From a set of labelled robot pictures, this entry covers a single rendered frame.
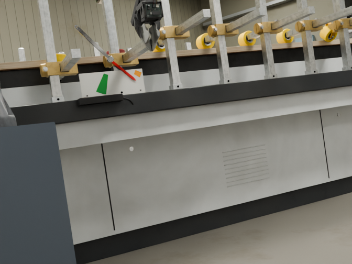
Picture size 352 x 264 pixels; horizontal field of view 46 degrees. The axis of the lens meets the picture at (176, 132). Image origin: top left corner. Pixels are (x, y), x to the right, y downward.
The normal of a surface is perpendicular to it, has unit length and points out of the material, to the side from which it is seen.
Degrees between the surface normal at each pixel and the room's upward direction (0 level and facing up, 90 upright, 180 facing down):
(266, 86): 90
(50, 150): 90
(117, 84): 90
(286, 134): 90
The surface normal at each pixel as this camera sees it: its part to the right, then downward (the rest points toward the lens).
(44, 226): 0.77, -0.10
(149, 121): 0.39, -0.04
